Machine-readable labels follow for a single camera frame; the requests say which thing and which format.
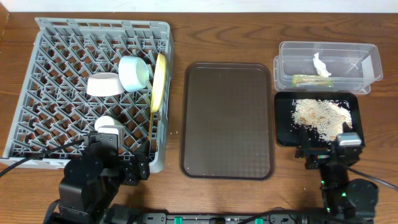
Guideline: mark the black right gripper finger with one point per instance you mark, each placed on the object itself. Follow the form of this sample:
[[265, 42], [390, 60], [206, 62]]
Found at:
[[347, 128], [304, 139]]

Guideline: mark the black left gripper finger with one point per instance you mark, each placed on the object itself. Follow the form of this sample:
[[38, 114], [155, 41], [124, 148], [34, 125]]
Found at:
[[142, 159], [129, 175]]

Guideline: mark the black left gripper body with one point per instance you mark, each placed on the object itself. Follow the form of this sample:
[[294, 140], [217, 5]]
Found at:
[[137, 168]]

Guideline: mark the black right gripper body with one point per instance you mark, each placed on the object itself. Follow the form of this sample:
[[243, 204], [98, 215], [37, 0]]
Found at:
[[319, 154]]

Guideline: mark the rice pile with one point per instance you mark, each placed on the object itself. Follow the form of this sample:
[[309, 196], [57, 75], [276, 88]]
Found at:
[[325, 117]]

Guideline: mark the white cup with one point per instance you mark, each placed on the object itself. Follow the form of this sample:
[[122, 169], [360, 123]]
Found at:
[[105, 121]]

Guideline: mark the pink bowl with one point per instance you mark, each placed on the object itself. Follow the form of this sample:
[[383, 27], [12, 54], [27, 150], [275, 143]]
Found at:
[[104, 84]]

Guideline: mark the yellow green wrapper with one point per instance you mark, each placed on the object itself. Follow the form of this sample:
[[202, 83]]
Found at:
[[310, 80]]

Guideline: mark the white tissue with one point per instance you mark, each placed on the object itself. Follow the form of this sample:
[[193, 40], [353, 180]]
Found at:
[[320, 66]]

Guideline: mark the yellow plate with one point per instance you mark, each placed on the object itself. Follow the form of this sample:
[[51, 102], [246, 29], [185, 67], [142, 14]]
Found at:
[[158, 83]]

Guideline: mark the light blue bowl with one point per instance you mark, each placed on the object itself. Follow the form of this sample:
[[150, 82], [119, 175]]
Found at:
[[133, 73]]

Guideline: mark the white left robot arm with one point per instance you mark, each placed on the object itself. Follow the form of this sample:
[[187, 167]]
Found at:
[[91, 182]]

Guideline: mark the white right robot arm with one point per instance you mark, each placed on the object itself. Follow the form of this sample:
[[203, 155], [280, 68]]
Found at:
[[351, 201]]

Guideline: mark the grey dishwasher rack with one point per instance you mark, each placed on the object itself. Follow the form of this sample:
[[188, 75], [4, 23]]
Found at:
[[54, 109]]

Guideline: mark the black tray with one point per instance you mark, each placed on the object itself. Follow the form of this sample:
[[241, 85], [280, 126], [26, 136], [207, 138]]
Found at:
[[288, 132]]

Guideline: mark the clear plastic bin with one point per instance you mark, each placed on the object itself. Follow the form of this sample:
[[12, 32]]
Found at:
[[353, 66]]

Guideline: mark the brown serving tray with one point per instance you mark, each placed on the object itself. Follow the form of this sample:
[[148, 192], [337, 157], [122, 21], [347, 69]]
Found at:
[[228, 123]]

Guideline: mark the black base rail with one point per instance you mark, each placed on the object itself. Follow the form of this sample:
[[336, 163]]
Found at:
[[162, 218]]

